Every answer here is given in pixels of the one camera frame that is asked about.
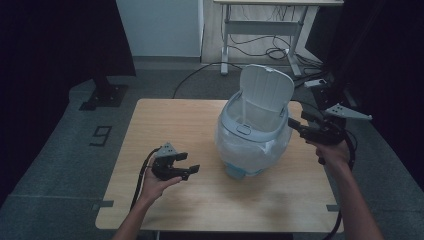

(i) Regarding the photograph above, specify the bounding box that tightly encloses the black cable bundle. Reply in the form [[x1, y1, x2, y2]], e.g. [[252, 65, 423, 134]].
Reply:
[[219, 4, 324, 68]]

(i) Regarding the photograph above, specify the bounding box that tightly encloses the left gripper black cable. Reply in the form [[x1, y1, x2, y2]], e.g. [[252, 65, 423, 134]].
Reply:
[[129, 147, 162, 212]]

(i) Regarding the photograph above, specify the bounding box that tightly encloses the clear plastic bin liner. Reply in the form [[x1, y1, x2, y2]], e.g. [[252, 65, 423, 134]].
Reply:
[[214, 99, 295, 175]]

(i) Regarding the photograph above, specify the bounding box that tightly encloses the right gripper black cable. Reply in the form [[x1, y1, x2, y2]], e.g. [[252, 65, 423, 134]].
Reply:
[[320, 129, 358, 240]]

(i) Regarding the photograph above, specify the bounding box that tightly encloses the dark curtain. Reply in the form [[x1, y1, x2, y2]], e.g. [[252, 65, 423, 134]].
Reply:
[[0, 0, 137, 204], [304, 0, 424, 191]]

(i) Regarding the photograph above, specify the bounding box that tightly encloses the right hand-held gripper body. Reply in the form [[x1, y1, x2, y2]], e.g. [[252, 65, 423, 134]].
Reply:
[[305, 103, 374, 147]]

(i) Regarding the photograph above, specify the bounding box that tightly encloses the white power strip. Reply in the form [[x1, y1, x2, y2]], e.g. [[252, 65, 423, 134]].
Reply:
[[303, 78, 328, 89]]

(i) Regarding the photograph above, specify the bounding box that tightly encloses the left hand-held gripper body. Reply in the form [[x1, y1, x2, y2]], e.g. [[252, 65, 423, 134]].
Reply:
[[151, 142, 183, 182]]

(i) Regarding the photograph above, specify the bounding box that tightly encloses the white lidded trash can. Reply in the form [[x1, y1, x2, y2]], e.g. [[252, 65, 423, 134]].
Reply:
[[214, 63, 296, 181]]

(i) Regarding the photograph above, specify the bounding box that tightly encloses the white desk frame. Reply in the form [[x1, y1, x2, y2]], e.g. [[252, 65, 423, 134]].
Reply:
[[213, 0, 345, 78]]

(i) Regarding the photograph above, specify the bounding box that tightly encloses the long black floor cable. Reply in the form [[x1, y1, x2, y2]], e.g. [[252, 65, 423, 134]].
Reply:
[[172, 61, 326, 100]]

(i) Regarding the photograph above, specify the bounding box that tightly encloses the person's right hand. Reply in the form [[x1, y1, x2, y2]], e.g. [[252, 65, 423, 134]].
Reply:
[[305, 139, 352, 168]]

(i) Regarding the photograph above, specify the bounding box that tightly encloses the white panel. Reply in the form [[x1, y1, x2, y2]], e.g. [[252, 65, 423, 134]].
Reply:
[[115, 0, 205, 58]]

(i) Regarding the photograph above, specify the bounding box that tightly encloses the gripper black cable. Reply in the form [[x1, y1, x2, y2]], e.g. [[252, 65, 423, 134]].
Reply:
[[320, 129, 358, 240], [129, 147, 162, 212]]

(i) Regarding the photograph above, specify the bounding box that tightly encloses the person's left hand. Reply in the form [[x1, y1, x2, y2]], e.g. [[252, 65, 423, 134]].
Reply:
[[138, 157, 184, 207]]

